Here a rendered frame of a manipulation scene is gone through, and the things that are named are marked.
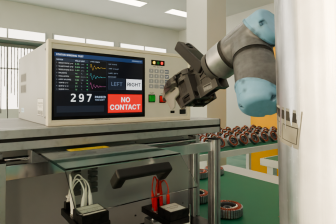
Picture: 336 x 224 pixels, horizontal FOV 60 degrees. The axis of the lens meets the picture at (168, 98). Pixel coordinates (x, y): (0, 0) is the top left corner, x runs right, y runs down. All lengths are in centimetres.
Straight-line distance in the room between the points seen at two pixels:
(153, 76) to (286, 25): 69
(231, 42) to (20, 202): 65
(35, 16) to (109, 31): 179
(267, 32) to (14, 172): 57
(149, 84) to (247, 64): 39
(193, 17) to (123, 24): 343
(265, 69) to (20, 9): 700
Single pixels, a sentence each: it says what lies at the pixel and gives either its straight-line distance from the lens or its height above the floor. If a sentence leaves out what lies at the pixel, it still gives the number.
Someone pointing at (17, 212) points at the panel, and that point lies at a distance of 89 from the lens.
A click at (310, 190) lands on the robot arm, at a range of 18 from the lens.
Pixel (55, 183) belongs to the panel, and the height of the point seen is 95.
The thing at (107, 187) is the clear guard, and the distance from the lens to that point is 51.
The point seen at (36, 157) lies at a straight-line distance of 76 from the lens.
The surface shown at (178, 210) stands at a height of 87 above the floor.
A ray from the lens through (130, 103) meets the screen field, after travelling 81.
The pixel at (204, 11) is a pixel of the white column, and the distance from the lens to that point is 489.
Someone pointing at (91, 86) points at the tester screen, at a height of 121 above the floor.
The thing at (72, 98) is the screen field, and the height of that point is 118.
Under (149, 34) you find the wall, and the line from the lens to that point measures 852.
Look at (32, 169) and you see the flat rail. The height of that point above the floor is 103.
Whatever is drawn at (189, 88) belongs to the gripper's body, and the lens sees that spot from 66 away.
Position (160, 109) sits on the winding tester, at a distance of 87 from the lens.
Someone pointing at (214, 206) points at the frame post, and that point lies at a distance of 101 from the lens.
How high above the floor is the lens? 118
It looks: 1 degrees up
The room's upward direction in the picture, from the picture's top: straight up
